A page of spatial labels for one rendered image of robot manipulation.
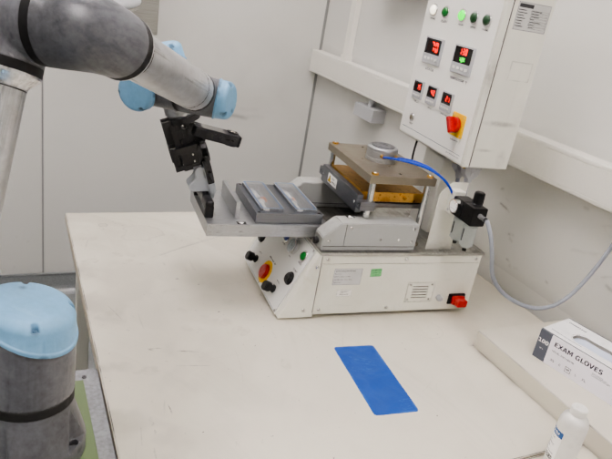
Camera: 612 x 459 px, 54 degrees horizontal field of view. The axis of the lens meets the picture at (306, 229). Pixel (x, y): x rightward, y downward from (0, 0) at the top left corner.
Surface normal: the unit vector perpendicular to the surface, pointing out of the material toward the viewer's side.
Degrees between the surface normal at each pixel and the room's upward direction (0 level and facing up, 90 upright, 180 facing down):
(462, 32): 90
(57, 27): 86
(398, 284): 90
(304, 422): 0
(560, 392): 0
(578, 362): 87
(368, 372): 0
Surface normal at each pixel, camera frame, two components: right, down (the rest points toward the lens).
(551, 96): -0.90, 0.02
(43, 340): 0.64, 0.29
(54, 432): 0.81, 0.00
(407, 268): 0.33, 0.41
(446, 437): 0.16, -0.91
